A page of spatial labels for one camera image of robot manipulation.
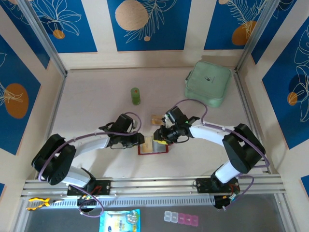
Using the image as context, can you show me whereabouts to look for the aluminium table side rail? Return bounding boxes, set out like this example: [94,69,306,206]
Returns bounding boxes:
[232,70,271,174]
[47,71,68,141]

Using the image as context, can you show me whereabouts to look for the grey slotted cable duct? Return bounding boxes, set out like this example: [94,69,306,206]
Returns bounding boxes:
[49,195,216,207]

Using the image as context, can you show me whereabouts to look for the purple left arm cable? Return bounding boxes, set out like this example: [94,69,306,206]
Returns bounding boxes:
[38,112,142,218]

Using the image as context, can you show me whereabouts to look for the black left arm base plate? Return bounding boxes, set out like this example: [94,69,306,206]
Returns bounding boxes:
[67,178,112,196]

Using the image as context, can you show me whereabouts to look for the blue snack packet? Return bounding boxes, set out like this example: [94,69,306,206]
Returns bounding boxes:
[99,209,141,232]

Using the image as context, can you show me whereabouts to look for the red card holder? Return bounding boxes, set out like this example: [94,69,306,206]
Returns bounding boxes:
[137,135,170,156]

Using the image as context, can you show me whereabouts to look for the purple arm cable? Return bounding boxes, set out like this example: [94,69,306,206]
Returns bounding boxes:
[174,99,270,211]
[38,112,142,218]

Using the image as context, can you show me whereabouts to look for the yellow black pliers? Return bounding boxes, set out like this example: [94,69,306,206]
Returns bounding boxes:
[26,197,64,211]

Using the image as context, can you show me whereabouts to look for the white pink pill organizer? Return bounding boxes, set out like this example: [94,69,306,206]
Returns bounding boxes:
[163,210,199,227]

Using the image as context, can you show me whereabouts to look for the small tan block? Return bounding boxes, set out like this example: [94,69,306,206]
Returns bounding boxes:
[150,115,165,126]

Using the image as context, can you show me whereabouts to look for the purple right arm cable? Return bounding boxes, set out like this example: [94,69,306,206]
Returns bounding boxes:
[174,99,270,211]

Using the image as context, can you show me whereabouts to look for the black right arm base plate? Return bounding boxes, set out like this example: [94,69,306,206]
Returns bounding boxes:
[196,177,241,194]

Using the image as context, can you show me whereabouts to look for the mint green zip pouch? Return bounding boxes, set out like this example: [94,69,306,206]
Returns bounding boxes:
[184,60,233,108]

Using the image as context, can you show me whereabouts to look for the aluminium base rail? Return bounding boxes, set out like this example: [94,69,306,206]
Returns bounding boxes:
[20,175,287,199]

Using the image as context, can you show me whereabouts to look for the aluminium frame post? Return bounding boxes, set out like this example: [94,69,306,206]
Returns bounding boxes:
[18,0,68,76]
[234,0,285,74]

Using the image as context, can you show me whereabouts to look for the gold credit card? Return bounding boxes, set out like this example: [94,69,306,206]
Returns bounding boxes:
[140,142,154,153]

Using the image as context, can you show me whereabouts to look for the green cylindrical bottle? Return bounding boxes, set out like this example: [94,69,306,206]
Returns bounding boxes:
[130,87,142,106]

